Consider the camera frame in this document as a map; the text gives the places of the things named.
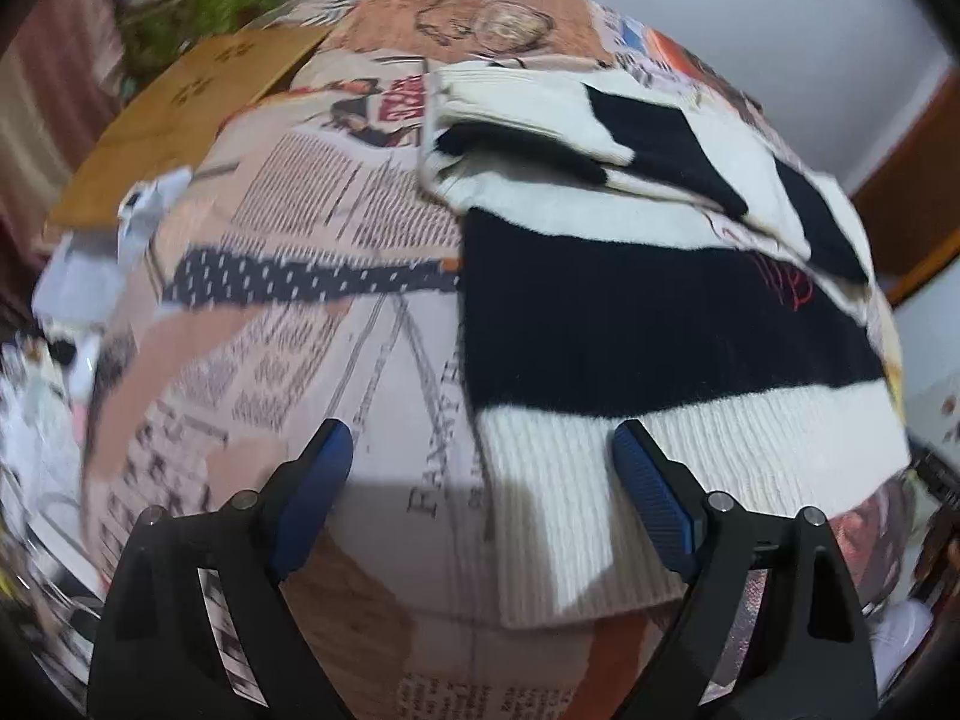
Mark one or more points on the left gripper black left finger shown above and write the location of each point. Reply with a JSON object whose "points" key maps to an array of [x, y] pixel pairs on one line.
{"points": [[155, 654]]}

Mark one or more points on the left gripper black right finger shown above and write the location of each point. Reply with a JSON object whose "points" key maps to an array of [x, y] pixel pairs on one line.
{"points": [[770, 625]]}

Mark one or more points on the white and navy knit sweater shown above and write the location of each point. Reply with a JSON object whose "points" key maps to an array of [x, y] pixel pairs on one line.
{"points": [[630, 252]]}

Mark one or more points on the white crumpled paper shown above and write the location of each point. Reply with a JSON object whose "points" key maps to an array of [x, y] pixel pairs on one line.
{"points": [[86, 276]]}

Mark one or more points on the newspaper print bed blanket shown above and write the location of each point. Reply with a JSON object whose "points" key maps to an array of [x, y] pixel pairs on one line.
{"points": [[306, 274]]}

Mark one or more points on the bamboo lap table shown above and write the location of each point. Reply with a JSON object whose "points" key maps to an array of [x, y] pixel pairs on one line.
{"points": [[175, 119]]}

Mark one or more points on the pink striped curtain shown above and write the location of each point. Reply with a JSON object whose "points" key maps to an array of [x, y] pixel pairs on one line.
{"points": [[61, 73]]}

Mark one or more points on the wooden bed frame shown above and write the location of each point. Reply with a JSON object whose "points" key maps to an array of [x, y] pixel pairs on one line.
{"points": [[910, 205]]}

